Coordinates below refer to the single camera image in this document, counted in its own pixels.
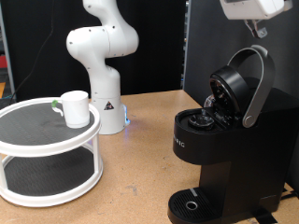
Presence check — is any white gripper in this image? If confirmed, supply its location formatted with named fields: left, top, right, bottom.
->
left=219, top=0, right=293, bottom=39

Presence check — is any Keurig lid silver handle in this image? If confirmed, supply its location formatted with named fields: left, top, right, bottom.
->
left=204, top=44, right=277, bottom=129

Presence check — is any black reusable coffee pod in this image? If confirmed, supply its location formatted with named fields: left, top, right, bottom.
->
left=187, top=113, right=216, bottom=131

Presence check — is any white mug green-taped handle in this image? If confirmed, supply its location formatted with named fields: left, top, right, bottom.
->
left=50, top=90, right=92, bottom=129

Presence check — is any black Keurig coffee machine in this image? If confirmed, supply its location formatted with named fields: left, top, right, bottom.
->
left=167, top=77, right=299, bottom=224

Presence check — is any black backdrop curtain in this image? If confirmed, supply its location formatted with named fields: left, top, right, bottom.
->
left=0, top=0, right=188, bottom=101

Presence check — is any white two-tier turntable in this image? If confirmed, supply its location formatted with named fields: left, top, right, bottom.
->
left=0, top=96, right=105, bottom=208

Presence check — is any grey metal frame strip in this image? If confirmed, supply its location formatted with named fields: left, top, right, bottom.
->
left=180, top=0, right=191, bottom=91

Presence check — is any black power cable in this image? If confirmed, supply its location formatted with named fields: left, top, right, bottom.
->
left=279, top=186, right=299, bottom=201

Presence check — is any grey metal shelf post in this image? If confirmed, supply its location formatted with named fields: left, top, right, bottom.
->
left=0, top=6, right=17, bottom=99

